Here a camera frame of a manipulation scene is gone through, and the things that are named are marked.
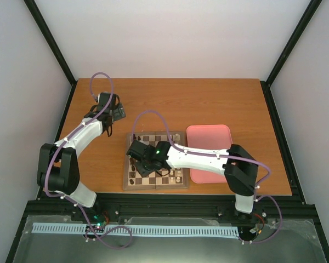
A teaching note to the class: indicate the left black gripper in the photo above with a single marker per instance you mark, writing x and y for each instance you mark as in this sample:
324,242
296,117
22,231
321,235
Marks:
120,113

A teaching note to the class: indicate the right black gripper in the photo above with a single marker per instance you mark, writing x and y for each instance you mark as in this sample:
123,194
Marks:
143,172

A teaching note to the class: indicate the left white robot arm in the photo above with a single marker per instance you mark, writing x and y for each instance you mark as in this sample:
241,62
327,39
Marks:
58,169

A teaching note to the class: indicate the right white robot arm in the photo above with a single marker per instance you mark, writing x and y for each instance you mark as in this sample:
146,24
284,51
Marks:
235,164

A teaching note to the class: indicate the wooden chess board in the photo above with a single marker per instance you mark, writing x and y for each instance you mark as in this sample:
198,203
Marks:
156,181

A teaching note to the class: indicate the pink plastic tray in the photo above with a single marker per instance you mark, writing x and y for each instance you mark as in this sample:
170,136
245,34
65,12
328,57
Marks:
210,137

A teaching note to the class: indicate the black aluminium frame rail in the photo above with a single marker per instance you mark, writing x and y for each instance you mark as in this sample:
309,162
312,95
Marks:
202,206

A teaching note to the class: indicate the light blue cable duct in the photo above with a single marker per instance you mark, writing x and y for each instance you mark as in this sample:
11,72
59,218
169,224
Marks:
138,230

